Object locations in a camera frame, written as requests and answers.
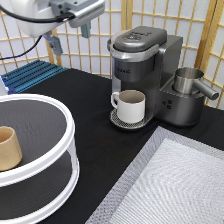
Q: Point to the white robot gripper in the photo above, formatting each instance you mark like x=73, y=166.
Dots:
x=35, y=18

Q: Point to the grey coffee machine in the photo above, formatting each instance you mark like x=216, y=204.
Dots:
x=145, y=59

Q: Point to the blue corrugated mat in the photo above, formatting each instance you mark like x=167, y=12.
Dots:
x=30, y=75

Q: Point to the white ceramic mug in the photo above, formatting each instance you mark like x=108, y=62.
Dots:
x=129, y=105

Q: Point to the steel milk frother jug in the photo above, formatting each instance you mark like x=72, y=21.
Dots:
x=187, y=80

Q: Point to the wooden shoji folding screen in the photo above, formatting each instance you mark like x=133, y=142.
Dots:
x=199, y=22

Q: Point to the beige wooden cup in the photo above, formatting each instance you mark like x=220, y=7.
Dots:
x=10, y=151

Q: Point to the white two-tier round shelf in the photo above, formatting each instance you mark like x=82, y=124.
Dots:
x=49, y=170

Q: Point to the grey woven placemat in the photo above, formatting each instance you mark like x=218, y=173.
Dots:
x=172, y=180

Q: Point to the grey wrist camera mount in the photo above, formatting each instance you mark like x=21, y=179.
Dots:
x=77, y=12

